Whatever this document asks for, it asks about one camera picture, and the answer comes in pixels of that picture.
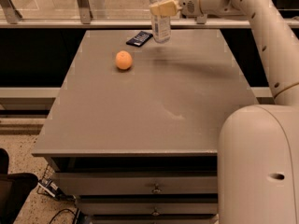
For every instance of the drawer metal knob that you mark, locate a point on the drawer metal knob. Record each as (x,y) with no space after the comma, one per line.
(155,212)
(156,189)

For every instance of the metal window railing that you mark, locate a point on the metal window railing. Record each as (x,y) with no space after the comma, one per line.
(89,14)

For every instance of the black office chair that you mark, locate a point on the black office chair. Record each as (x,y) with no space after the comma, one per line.
(14,190)

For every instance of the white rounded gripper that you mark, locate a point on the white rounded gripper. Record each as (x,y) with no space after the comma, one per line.
(188,1)

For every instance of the orange fruit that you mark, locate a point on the orange fruit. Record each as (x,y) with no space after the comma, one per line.
(123,60)

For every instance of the dark blue rxbar wrapper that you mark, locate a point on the dark blue rxbar wrapper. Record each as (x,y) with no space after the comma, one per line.
(140,39)

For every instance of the clear plastic water bottle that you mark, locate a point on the clear plastic water bottle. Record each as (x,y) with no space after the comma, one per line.
(160,25)

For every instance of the top drawer metal knob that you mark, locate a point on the top drawer metal knob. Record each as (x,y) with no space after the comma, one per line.
(156,189)

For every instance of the wire basket on floor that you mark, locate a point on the wire basket on floor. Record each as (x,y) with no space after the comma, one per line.
(46,186)

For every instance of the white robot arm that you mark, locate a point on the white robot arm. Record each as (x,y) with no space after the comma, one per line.
(258,150)

